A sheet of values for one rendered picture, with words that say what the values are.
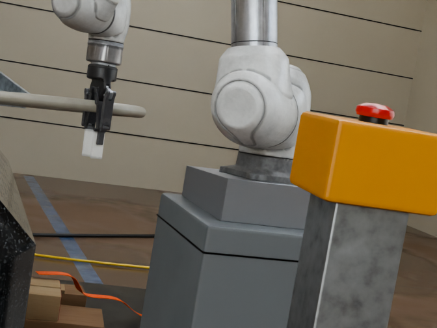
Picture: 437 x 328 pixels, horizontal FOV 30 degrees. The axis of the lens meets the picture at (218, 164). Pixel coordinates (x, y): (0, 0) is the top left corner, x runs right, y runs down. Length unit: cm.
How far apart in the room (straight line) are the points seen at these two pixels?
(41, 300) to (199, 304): 153
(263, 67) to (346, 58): 681
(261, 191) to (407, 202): 103
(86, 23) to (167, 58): 591
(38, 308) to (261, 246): 161
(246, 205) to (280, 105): 26
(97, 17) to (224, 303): 71
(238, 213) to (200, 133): 616
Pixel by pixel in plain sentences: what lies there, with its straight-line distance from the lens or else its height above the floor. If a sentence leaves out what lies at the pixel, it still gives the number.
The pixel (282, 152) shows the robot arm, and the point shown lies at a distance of 189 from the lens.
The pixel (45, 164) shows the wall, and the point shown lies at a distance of 768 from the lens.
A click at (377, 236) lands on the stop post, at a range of 82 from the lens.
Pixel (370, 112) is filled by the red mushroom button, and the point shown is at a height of 109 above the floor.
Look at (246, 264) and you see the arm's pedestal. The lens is 177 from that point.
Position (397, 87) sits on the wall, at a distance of 880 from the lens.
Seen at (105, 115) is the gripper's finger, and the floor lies 97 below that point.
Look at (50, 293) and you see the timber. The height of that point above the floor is 20.
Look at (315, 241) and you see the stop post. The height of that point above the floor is 95.
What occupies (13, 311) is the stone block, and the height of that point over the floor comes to 45.
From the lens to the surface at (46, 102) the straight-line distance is 205.
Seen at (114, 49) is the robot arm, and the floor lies 114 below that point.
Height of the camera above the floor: 109
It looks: 5 degrees down
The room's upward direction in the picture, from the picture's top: 10 degrees clockwise
